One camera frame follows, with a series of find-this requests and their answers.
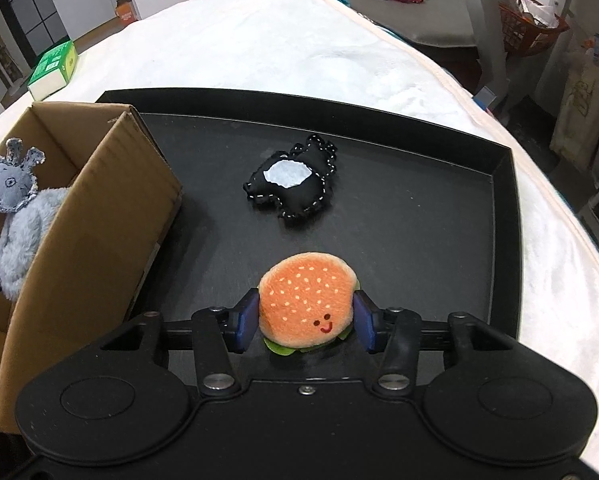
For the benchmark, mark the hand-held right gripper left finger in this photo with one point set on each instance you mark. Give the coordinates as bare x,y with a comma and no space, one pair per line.
247,320

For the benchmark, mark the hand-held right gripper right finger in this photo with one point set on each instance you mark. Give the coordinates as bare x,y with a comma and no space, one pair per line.
364,325

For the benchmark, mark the blue fluffy plush toy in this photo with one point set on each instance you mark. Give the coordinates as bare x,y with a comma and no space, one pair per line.
21,240

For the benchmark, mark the orange burger plush toy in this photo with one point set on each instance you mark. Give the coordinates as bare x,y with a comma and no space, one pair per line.
304,295

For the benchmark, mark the brown cardboard box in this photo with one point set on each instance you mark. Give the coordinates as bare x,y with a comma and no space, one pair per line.
89,240

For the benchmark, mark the black tray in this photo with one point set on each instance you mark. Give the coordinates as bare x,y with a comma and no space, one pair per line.
404,200

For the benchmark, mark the black stitched plush toy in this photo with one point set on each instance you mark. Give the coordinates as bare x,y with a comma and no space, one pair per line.
292,182

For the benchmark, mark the green tissue box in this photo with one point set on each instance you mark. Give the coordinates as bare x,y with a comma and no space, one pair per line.
51,71

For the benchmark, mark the orange box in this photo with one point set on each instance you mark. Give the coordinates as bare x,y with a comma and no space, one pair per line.
126,11

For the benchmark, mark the grey bench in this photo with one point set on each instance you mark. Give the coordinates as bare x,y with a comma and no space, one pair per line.
429,20

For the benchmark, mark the beige tote bag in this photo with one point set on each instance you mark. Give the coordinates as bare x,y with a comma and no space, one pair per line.
587,105

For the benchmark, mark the orange plastic basket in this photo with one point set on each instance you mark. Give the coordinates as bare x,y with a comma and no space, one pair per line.
532,27

